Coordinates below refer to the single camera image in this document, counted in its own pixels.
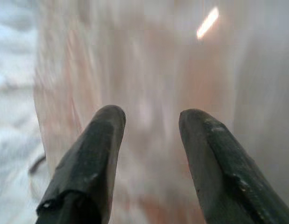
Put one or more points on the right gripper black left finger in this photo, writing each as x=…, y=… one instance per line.
x=88, y=163

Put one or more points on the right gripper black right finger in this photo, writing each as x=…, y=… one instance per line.
x=216, y=175

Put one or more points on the marble pattern board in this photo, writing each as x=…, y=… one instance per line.
x=146, y=58

